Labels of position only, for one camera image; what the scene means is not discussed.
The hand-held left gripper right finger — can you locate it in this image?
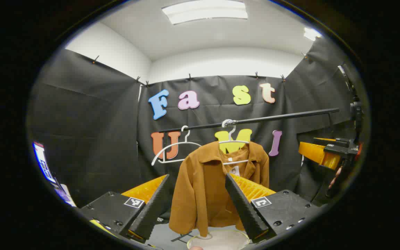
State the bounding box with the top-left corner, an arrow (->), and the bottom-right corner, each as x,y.
225,173 -> 323,243

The small ceiling light panel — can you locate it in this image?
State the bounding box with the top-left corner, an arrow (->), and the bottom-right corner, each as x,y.
303,27 -> 323,41

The white laundry hamper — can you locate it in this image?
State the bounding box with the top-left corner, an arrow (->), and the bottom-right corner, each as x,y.
187,229 -> 251,250

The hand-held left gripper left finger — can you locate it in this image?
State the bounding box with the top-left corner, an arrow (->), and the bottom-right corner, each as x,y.
78,174 -> 171,244

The black clothes rack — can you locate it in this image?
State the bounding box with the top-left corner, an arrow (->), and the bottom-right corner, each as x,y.
158,108 -> 340,243

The brown jacket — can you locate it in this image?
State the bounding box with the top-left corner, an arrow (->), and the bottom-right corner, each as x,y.
168,141 -> 270,238

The black backdrop cloth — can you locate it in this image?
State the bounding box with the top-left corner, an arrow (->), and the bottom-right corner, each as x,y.
28,36 -> 360,209

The white clothes hanger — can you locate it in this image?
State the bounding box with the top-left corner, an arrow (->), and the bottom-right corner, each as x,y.
218,119 -> 251,165
151,125 -> 203,166

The large ceiling light panel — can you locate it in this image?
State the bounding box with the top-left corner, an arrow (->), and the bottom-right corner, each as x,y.
161,0 -> 248,25

